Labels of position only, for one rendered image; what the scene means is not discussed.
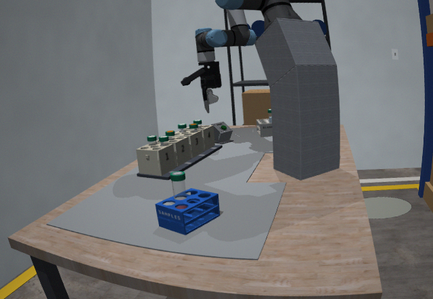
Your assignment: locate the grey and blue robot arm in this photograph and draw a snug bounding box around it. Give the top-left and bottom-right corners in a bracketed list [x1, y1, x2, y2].
[181, 0, 302, 86]

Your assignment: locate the blue tube rack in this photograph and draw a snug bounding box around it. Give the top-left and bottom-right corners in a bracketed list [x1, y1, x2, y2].
[155, 188, 220, 235]

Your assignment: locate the grey bench mat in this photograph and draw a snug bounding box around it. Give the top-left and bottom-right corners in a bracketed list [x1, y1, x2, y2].
[47, 128, 286, 260]

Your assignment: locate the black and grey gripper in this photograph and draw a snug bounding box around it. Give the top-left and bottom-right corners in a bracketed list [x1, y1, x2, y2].
[198, 61, 222, 113]

